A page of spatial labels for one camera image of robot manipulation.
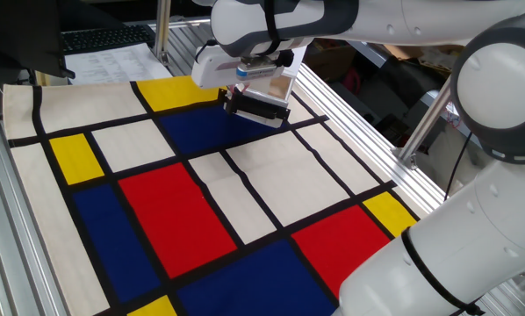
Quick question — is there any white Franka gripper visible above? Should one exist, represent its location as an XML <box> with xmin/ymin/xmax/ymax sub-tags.
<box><xmin>191</xmin><ymin>43</ymin><xmax>298</xmax><ymax>97</ymax></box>

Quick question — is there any white drawer with black handle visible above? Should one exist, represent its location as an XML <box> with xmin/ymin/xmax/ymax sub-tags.
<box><xmin>224</xmin><ymin>75</ymin><xmax>298</xmax><ymax>123</ymax></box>

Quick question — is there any brown cardboard box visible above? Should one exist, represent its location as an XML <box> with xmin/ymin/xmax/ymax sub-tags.
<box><xmin>304</xmin><ymin>39</ymin><xmax>356</xmax><ymax>83</ymax></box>

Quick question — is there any red object under table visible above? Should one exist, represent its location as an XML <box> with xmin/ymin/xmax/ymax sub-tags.
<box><xmin>343</xmin><ymin>68</ymin><xmax>362</xmax><ymax>96</ymax></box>

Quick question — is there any printed paper sheet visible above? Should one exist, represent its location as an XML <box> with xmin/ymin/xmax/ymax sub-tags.
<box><xmin>63</xmin><ymin>42</ymin><xmax>174</xmax><ymax>85</ymax></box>

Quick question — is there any Mondrian pattern cloth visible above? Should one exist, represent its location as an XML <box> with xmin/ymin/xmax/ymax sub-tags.
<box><xmin>1</xmin><ymin>75</ymin><xmax>421</xmax><ymax>316</ymax></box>

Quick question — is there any black keyboard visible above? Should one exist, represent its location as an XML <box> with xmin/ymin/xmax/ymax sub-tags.
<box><xmin>60</xmin><ymin>24</ymin><xmax>157</xmax><ymax>56</ymax></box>

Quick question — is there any black monitor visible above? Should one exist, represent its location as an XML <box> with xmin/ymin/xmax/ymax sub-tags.
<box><xmin>0</xmin><ymin>0</ymin><xmax>76</xmax><ymax>80</ymax></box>

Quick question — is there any aluminium frame post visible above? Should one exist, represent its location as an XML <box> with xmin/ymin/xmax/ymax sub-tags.
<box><xmin>392</xmin><ymin>76</ymin><xmax>455</xmax><ymax>171</ymax></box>
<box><xmin>154</xmin><ymin>0</ymin><xmax>173</xmax><ymax>66</ymax></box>

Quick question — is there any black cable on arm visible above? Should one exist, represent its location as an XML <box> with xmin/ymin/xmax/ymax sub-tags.
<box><xmin>400</xmin><ymin>226</ymin><xmax>486</xmax><ymax>316</ymax></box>

